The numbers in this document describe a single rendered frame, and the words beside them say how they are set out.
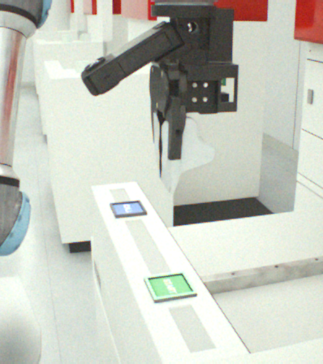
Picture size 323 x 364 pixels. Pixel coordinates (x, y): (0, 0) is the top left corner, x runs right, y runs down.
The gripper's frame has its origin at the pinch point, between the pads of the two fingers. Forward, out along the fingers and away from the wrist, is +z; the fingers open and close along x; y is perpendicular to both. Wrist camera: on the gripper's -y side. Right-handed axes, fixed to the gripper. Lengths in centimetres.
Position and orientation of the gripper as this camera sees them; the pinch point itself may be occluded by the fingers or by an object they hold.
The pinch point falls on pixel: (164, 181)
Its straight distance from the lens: 57.6
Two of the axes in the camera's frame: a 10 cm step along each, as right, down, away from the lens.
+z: 0.0, 9.4, 3.5
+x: -2.6, -3.3, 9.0
